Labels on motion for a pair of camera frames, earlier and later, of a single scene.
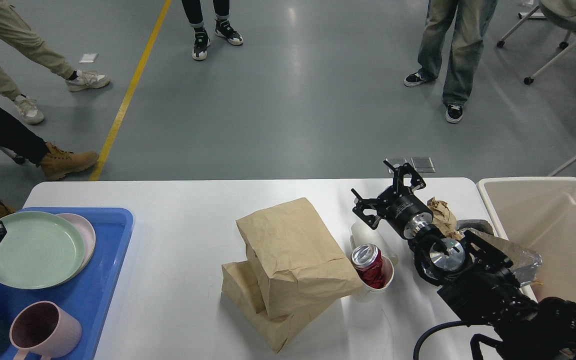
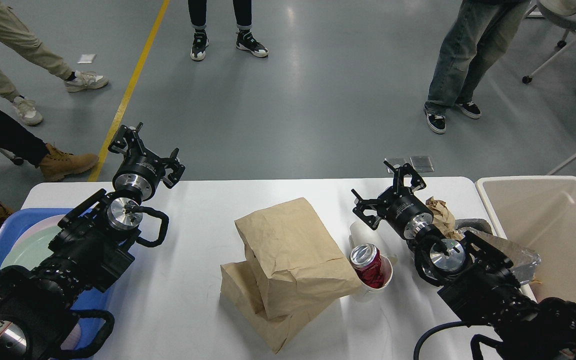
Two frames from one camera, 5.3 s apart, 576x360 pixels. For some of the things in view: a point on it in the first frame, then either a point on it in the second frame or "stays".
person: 201,40 → 246,40
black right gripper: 405,213 stays
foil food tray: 525,262 stays
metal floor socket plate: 421,165 stays
